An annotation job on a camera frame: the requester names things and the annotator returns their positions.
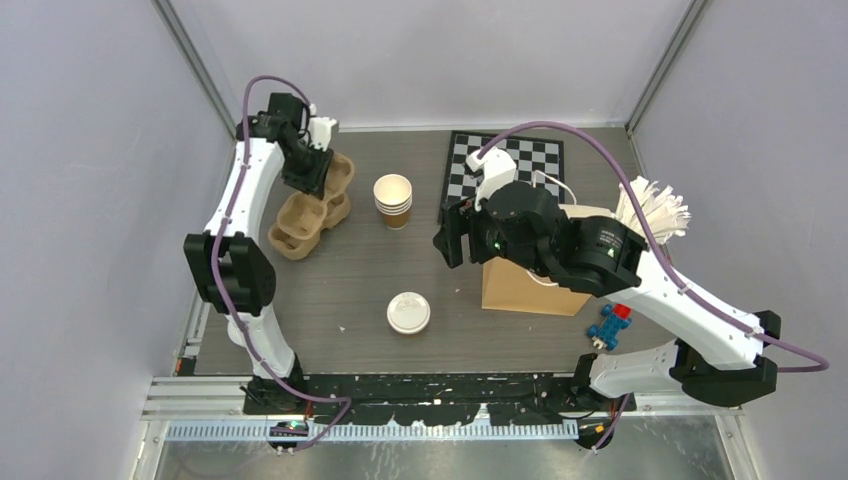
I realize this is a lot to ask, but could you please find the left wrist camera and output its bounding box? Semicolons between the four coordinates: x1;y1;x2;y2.
307;103;339;151

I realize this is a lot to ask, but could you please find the green cup of paper sticks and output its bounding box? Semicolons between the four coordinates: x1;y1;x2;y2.
614;176;692;245

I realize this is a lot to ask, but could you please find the brown paper bag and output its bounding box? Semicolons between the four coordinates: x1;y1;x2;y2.
481;181;591;317

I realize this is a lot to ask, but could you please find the blue toy block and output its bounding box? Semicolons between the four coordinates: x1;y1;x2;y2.
586;303;632;351

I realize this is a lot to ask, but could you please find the white plastic cup lid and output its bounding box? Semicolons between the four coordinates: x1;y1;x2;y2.
386;292;431;335

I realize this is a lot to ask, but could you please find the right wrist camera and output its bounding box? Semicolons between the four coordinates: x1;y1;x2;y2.
465;147;517;211

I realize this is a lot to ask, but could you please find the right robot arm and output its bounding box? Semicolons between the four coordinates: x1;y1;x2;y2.
433;181;781;411

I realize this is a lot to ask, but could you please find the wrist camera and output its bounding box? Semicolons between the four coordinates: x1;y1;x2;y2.
307;103;339;151
465;147;517;211

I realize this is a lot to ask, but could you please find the stack of paper cups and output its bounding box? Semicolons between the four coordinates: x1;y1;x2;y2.
373;174;412;230

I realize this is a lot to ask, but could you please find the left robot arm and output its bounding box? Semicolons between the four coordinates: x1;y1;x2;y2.
183;93;336;414

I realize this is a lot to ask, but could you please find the brown pulp cup carrier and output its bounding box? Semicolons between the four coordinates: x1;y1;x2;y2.
268;192;351;261

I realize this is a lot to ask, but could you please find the black white checkerboard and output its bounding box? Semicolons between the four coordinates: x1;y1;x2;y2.
436;130;577;222

